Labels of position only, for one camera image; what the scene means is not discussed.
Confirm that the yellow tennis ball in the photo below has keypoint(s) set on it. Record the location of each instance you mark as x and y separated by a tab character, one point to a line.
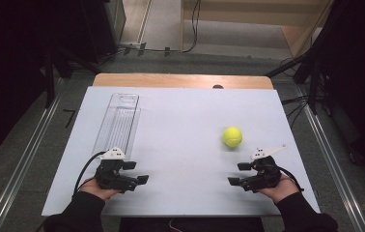
232	137

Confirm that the clear plastic tray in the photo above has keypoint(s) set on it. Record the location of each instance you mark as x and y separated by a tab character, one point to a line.
119	122

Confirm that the person's left hand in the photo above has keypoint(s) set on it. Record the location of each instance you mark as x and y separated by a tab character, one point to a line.
93	188

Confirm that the black curtain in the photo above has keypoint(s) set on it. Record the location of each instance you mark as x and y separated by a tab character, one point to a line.
10	74
357	80

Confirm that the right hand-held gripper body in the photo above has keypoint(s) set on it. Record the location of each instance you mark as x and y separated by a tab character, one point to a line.
264	175

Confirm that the light wooden shelf unit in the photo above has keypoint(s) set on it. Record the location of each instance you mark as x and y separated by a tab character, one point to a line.
254	19

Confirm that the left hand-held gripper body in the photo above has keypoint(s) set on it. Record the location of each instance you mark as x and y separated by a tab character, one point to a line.
109	175

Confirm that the white table board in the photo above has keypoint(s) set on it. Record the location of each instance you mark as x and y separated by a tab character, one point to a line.
183	145

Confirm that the aluminium floor rail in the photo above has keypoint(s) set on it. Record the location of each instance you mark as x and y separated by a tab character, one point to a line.
335	164
22	167

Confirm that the person's right hand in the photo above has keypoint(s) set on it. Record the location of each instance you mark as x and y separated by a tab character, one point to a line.
282	190

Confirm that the black cabinet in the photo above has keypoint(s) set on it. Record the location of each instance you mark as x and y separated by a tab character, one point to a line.
105	29

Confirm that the wooden table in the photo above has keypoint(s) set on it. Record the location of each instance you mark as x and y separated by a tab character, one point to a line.
177	80

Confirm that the black tripod stand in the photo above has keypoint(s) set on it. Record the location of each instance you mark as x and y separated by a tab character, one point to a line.
312	74
50	77

